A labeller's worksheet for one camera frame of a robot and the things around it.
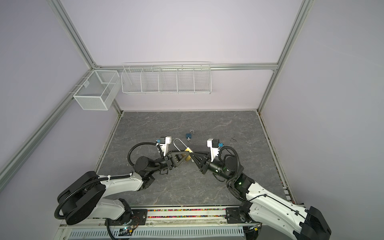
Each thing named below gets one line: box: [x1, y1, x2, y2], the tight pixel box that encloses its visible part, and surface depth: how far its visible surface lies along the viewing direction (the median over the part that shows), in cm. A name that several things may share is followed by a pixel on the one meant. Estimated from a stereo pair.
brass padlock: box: [173, 138, 193, 162], surface depth 67 cm
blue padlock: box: [185, 129, 195, 139], surface depth 107 cm
